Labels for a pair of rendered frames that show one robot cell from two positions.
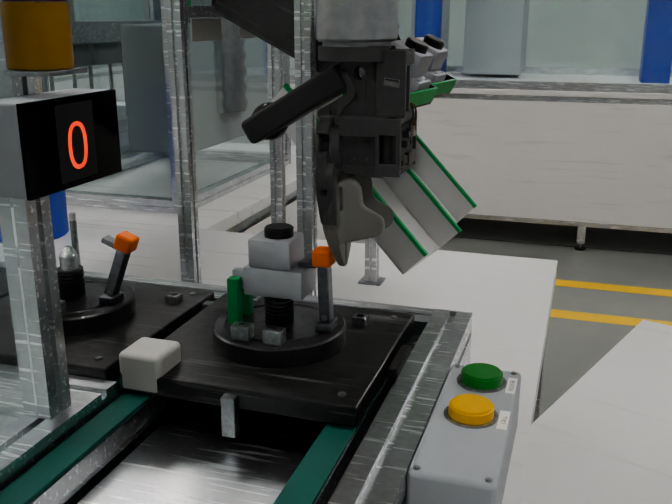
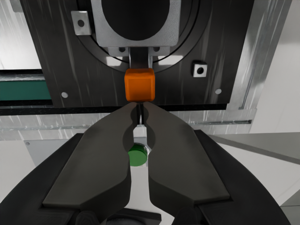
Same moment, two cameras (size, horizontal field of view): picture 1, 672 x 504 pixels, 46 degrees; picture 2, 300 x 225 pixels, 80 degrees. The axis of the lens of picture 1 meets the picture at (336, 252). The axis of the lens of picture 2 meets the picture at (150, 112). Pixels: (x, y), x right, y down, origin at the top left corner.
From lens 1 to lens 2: 0.79 m
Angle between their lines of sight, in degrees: 83
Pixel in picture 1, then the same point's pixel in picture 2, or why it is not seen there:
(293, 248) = (118, 45)
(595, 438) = not seen: hidden behind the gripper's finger
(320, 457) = (20, 90)
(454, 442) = not seen: hidden behind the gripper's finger
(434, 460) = (39, 148)
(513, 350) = (280, 118)
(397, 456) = (31, 134)
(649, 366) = (258, 172)
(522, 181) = not seen: outside the picture
